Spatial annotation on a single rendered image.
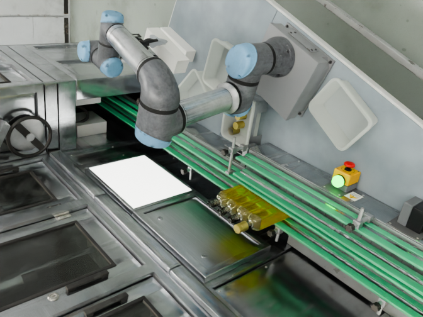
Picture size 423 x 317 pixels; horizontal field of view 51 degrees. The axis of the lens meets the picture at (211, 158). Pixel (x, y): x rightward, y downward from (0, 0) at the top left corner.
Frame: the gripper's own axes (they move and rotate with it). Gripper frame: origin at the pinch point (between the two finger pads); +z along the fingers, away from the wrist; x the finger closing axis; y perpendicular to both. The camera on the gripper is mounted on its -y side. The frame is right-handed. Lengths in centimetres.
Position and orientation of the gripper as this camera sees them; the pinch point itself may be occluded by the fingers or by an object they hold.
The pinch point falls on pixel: (163, 50)
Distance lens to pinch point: 187.3
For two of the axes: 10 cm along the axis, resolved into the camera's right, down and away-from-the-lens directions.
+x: -3.3, 7.0, 6.3
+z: 7.6, -2.0, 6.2
